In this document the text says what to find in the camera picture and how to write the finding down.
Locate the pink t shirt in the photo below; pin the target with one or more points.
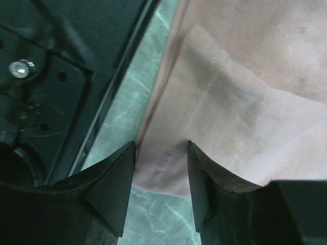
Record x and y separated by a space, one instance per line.
246 82

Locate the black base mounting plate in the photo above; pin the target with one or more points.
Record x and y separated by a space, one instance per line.
61 65

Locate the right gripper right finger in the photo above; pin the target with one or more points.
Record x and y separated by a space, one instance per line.
230 210

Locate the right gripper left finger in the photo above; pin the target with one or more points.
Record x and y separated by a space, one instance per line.
89 207

